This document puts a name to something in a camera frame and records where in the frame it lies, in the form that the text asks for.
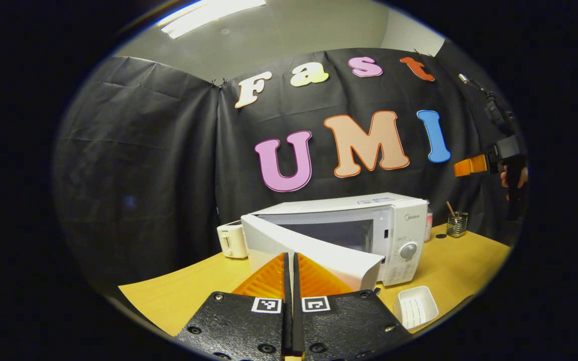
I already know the white microwave oven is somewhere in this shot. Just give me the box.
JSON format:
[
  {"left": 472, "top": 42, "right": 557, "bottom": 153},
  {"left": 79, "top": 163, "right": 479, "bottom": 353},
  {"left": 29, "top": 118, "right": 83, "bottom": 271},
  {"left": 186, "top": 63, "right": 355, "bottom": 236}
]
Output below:
[{"left": 240, "top": 193, "right": 428, "bottom": 292}]

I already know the white toaster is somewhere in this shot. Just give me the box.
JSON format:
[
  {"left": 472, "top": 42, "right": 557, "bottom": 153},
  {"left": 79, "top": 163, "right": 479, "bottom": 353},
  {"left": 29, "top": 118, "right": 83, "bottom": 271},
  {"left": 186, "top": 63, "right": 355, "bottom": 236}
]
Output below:
[{"left": 217, "top": 221, "right": 248, "bottom": 259}]

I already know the wire mesh holder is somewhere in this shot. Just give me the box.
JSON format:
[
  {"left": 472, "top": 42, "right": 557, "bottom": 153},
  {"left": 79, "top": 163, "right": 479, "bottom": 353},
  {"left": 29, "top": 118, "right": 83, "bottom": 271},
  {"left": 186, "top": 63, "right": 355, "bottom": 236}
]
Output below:
[{"left": 446, "top": 212, "right": 469, "bottom": 238}]

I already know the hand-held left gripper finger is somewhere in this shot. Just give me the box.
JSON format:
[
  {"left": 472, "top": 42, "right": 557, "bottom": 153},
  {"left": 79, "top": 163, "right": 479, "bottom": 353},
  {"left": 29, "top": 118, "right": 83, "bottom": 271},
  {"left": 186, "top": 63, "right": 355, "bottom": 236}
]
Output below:
[
  {"left": 175, "top": 252, "right": 292, "bottom": 360},
  {"left": 293, "top": 252, "right": 412, "bottom": 359}
]

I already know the white plastic tray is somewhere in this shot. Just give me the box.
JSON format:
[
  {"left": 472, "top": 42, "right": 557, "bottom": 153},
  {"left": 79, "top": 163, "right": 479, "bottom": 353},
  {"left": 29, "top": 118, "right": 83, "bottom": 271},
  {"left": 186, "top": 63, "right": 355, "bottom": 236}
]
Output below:
[{"left": 393, "top": 286, "right": 439, "bottom": 330}]

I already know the black backdrop cloth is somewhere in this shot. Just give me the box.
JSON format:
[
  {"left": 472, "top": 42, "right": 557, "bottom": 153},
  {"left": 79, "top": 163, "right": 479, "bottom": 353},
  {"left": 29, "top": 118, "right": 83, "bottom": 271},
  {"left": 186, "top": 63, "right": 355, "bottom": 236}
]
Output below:
[{"left": 53, "top": 48, "right": 525, "bottom": 286}]

